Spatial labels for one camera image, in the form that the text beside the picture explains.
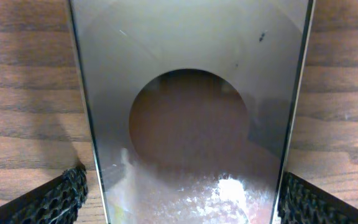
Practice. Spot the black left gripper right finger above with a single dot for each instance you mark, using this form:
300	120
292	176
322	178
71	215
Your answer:
301	202

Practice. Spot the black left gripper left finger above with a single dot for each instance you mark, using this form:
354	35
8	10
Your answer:
57	201

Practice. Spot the gold Galaxy smartphone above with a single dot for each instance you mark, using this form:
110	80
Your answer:
190	104

